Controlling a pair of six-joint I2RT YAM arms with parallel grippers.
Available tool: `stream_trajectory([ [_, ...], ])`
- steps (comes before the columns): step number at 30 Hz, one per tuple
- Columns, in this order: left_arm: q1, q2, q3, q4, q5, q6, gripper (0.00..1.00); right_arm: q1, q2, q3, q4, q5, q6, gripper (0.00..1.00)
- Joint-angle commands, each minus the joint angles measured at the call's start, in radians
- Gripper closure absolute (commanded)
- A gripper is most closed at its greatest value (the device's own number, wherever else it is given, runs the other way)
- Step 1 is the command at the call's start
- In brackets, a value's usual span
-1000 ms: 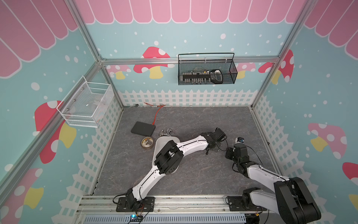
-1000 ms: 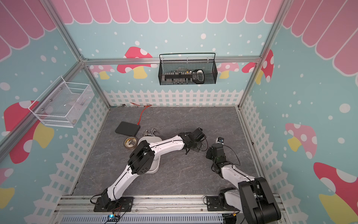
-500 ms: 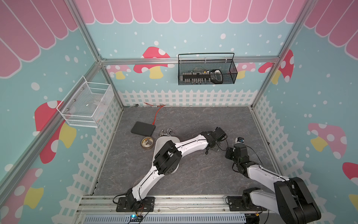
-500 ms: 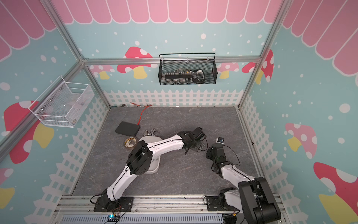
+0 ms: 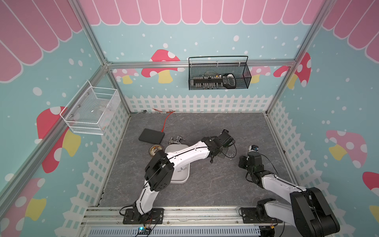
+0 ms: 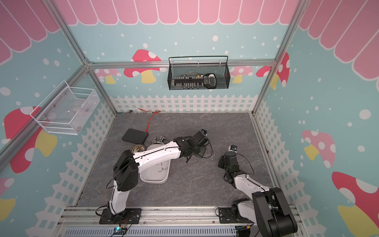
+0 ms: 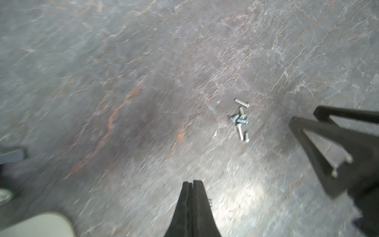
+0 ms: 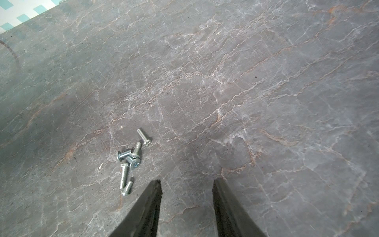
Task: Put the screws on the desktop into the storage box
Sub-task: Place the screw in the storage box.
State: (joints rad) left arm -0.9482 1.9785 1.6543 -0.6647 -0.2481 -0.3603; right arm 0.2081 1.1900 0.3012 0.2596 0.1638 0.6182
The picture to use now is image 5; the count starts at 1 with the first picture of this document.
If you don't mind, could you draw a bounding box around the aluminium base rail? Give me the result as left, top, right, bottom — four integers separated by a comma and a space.
77, 206, 300, 237

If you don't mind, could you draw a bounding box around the black wire mesh basket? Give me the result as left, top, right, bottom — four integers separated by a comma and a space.
188, 55, 252, 90

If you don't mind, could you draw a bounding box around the black power strip in basket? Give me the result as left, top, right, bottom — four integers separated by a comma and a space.
189, 74, 237, 90

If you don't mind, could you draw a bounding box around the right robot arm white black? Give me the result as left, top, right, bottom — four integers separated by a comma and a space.
238, 150, 341, 237

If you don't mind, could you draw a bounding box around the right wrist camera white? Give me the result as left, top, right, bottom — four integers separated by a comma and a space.
249, 145, 259, 152

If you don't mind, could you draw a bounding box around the white wire mesh basket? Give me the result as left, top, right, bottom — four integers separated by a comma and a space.
60, 81, 121, 135

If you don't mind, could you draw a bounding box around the white plastic storage box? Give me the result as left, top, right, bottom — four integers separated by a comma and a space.
165, 144, 190, 184

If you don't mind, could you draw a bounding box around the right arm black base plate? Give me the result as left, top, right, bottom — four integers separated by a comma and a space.
238, 207, 283, 226

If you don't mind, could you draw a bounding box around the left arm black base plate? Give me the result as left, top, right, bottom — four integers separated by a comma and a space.
121, 208, 165, 225

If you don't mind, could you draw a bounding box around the green lit circuit board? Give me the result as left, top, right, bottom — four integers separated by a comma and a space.
136, 227, 152, 236

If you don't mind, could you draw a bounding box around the tape roll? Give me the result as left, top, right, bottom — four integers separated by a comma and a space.
149, 144, 164, 157

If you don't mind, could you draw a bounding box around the red cable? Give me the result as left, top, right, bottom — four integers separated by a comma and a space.
153, 108, 176, 133

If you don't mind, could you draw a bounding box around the black flat pad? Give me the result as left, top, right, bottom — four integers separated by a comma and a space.
138, 128, 165, 144

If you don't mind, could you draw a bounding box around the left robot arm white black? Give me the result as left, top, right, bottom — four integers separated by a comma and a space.
119, 129, 235, 224

